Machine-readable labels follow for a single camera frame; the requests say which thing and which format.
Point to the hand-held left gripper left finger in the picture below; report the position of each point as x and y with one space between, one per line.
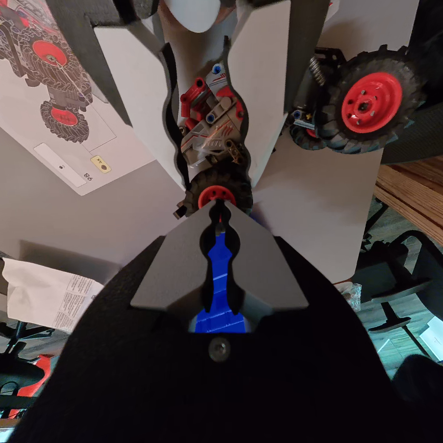
166 270

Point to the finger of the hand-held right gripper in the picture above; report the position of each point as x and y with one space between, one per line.
263 69
138 86

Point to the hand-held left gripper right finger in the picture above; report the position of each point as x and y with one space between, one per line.
270 273

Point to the blue plastic part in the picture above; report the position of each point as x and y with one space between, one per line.
219 277

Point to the brick-built toy monster truck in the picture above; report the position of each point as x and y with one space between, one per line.
372 103

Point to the white desk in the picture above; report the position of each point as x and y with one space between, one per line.
86 221

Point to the clear plastic bag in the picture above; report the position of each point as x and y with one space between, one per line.
353 294

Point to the toy building instruction booklet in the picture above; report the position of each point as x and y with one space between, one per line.
62 162

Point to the black chair base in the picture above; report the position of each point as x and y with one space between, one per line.
401 289
20 372

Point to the white printed paper leaflet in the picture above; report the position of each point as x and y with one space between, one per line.
34 294

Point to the wooden table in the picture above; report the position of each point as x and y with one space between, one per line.
415 197

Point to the red object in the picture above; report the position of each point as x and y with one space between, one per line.
34 380

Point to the white box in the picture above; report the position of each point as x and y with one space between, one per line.
434 335

